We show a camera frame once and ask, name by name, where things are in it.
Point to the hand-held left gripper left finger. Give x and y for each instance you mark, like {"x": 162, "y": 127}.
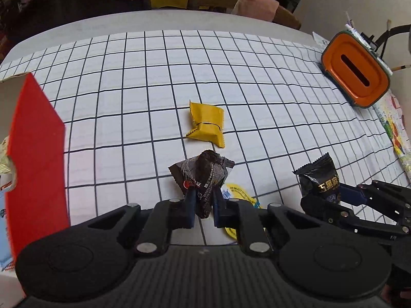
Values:
{"x": 190, "y": 208}

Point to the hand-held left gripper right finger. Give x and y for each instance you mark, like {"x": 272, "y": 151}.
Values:
{"x": 216, "y": 208}

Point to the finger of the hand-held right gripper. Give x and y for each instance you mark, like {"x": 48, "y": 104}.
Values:
{"x": 353, "y": 195}
{"x": 324, "y": 210}

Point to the black snack packet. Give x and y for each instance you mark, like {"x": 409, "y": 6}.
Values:
{"x": 318, "y": 176}

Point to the dark brown snack packet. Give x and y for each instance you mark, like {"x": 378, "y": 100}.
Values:
{"x": 205, "y": 173}

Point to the red cardboard box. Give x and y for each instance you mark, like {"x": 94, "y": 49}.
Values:
{"x": 35, "y": 166}

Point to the light blue snack packet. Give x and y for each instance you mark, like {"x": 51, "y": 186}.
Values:
{"x": 6, "y": 237}

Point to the cream snack packet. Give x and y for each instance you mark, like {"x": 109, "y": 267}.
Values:
{"x": 6, "y": 163}

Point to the yellow cartoon snack packet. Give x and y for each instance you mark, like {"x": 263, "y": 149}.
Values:
{"x": 239, "y": 191}

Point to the colourful printed paper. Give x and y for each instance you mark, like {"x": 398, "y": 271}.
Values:
{"x": 396, "y": 134}

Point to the plain yellow snack packet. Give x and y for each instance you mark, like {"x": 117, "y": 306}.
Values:
{"x": 205, "y": 123}

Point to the orange and green tissue box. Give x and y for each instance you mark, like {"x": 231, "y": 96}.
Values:
{"x": 375, "y": 83}

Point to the white checked tablecloth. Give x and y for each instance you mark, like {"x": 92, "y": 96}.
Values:
{"x": 128, "y": 86}

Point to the pink cloth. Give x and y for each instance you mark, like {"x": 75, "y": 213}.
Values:
{"x": 257, "y": 4}

